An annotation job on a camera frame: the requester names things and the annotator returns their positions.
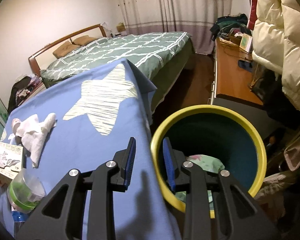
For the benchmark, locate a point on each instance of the floral paper box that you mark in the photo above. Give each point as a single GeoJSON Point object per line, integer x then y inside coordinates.
{"type": "Point", "coordinates": [11, 161]}

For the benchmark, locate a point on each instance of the wooden bed headboard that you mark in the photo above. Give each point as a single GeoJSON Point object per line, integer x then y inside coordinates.
{"type": "Point", "coordinates": [41, 59]}

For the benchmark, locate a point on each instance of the green plaid bed quilt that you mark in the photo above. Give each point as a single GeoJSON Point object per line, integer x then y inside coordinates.
{"type": "Point", "coordinates": [149, 52]}

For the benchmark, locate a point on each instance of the clear jar green lid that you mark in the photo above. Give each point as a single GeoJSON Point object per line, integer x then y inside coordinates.
{"type": "Point", "coordinates": [25, 192]}

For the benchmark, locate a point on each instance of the pile of clothes on desk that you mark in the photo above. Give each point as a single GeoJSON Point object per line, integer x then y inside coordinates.
{"type": "Point", "coordinates": [224, 24]}

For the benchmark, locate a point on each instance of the striped pink white curtain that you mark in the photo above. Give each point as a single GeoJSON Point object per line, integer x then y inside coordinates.
{"type": "Point", "coordinates": [195, 17]}

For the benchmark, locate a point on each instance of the brown pillow left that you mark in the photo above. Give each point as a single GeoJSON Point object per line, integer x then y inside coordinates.
{"type": "Point", "coordinates": [64, 49]}

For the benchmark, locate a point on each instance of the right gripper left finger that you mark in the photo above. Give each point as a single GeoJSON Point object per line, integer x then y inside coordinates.
{"type": "Point", "coordinates": [124, 161]}

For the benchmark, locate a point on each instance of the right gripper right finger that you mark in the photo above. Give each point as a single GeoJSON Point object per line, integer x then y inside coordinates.
{"type": "Point", "coordinates": [174, 159]}

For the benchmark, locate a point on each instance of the brown pillow right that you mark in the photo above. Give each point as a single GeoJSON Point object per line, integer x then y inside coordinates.
{"type": "Point", "coordinates": [83, 40]}

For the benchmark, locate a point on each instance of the yellow rimmed trash bin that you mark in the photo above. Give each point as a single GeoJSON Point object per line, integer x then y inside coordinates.
{"type": "Point", "coordinates": [217, 132]}

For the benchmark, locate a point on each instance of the white bedside cabinet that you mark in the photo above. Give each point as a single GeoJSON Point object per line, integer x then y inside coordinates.
{"type": "Point", "coordinates": [33, 91]}

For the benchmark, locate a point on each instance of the dark clothes on cabinet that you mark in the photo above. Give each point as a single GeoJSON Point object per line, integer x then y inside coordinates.
{"type": "Point", "coordinates": [25, 82]}

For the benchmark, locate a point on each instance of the green plastic wrapper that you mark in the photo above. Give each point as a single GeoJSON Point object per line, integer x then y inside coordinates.
{"type": "Point", "coordinates": [207, 163]}

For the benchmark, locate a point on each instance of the orange wooden desk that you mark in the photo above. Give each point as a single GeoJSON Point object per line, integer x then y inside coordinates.
{"type": "Point", "coordinates": [231, 82]}

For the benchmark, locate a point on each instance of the white tissue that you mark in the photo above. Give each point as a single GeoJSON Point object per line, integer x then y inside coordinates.
{"type": "Point", "coordinates": [33, 134]}

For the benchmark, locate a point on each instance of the cream puffer jacket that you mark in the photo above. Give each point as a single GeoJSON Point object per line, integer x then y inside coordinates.
{"type": "Point", "coordinates": [276, 43]}

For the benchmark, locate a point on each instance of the brown pillow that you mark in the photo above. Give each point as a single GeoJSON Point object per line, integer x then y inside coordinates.
{"type": "Point", "coordinates": [64, 49]}
{"type": "Point", "coordinates": [83, 40]}

